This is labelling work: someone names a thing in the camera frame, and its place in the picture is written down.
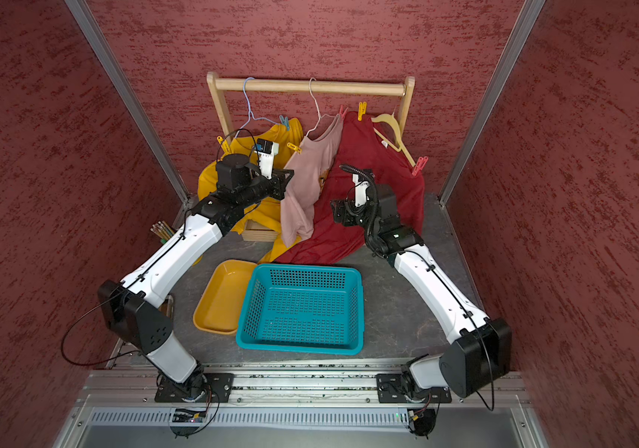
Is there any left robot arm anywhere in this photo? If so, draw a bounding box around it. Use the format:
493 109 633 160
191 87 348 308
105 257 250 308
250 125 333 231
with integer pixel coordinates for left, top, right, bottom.
97 153 294 401

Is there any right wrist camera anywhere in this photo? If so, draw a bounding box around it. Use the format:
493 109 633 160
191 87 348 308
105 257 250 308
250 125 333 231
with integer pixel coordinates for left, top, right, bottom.
352 174 369 208

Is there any light blue wire hanger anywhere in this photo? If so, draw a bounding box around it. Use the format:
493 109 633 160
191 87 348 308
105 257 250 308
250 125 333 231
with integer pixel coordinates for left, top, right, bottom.
232 77 280 137

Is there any teal plastic basket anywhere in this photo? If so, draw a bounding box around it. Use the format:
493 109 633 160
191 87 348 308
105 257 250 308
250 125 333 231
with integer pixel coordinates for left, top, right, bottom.
236 263 364 356

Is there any yellow t-shirt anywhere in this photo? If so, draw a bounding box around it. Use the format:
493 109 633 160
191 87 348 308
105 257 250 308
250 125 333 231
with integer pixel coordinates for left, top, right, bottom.
197 119 304 262

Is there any aluminium mounting rail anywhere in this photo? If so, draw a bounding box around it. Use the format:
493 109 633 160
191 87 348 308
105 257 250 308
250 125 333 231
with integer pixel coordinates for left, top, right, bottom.
55 360 548 447

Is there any pencils bundle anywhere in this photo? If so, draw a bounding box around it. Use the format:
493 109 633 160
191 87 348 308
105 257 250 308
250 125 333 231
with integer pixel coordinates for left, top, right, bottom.
151 221 175 244

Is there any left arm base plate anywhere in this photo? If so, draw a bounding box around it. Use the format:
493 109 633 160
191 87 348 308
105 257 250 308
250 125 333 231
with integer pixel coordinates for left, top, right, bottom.
155 373 235 405

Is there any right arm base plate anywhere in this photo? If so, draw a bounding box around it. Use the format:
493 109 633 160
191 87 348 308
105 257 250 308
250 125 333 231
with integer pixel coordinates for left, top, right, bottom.
375 373 452 405

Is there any dark red t-shirt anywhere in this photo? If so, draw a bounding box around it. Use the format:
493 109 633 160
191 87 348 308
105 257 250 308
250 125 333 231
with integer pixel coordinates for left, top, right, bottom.
274 110 427 266

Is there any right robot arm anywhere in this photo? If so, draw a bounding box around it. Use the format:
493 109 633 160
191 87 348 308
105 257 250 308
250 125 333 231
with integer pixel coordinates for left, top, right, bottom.
331 174 513 398

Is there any blue clothespin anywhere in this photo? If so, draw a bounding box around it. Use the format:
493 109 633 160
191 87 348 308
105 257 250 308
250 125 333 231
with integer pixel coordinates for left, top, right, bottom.
280 115 291 132

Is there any wooden clothes rack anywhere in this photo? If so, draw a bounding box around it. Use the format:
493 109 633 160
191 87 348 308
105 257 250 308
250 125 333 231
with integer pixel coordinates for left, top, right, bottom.
206 71 417 243

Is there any white wire hanger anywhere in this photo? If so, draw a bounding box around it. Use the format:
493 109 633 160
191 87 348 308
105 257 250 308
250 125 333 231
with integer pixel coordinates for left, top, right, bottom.
305 77 334 138

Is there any yellow plastic tray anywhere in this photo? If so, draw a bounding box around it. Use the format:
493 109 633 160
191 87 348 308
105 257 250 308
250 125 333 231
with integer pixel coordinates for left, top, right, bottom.
193 259 257 336

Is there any cream plastic hanger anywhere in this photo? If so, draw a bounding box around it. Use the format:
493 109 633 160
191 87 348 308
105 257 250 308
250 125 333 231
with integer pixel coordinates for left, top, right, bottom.
371 114 416 168

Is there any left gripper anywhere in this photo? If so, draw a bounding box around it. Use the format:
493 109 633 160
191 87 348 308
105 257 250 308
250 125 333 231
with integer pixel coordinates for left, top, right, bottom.
237 166 294 208

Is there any pink printed t-shirt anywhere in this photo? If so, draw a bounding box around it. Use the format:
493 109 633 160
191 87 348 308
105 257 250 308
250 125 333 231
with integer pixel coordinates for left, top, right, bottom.
280 114 344 248

